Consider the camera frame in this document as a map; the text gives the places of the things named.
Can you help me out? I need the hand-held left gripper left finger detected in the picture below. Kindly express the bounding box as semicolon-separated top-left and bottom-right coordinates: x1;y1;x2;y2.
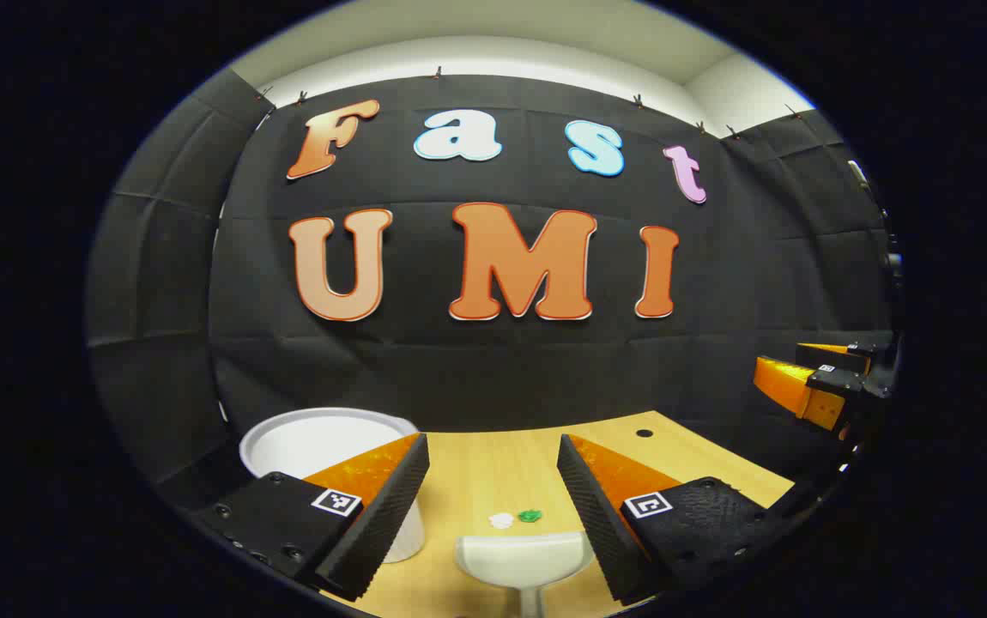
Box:
200;433;431;602

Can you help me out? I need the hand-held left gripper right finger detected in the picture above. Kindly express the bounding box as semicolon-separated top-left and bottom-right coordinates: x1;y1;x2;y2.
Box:
556;433;795;607

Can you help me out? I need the grey plastic dustpan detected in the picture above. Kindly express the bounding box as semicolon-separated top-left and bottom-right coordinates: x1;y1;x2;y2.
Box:
455;531;595;618

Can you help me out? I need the white ribbed garbage bin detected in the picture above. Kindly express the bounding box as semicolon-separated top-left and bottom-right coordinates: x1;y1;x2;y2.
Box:
239;407;426;564

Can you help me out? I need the wooden desktop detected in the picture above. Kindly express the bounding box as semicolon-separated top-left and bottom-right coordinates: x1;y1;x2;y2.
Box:
322;410;795;618

